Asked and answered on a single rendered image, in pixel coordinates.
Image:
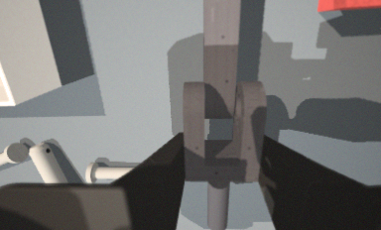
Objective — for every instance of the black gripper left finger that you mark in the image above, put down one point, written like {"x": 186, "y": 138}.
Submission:
{"x": 146, "y": 198}

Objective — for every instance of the red rectangular block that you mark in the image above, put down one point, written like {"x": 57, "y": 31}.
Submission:
{"x": 334, "y": 5}

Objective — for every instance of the dark grey flat bar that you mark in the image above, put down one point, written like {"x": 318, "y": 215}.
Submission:
{"x": 220, "y": 51}

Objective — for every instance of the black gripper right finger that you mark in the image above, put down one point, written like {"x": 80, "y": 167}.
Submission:
{"x": 302, "y": 194}

